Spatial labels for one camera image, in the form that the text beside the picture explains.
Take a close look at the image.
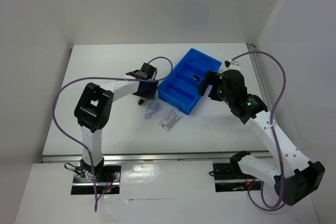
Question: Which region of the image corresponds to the small black round jar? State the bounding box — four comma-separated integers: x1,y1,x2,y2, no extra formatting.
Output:
192,75,199,81

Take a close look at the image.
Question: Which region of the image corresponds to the false eyelash packet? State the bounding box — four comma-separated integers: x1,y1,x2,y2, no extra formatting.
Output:
158,109,183,132

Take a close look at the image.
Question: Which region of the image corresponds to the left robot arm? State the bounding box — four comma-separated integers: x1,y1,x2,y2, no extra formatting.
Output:
74,63,158,182

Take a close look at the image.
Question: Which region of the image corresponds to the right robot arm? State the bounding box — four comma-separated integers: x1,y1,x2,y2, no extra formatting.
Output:
197,69,325,206

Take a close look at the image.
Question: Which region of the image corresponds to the blue divided plastic bin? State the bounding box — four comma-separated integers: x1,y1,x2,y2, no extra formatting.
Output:
157,48,222,115

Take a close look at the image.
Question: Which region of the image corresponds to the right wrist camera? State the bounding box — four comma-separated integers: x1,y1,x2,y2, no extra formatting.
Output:
224,60,241,71

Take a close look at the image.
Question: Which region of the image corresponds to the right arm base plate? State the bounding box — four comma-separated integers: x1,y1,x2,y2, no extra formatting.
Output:
208,163,261,193

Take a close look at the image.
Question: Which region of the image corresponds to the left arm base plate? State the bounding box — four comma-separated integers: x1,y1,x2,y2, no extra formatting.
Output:
65,163,121,195

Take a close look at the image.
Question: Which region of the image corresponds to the front aluminium rail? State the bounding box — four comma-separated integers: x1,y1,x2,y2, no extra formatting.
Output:
41,151,274,163

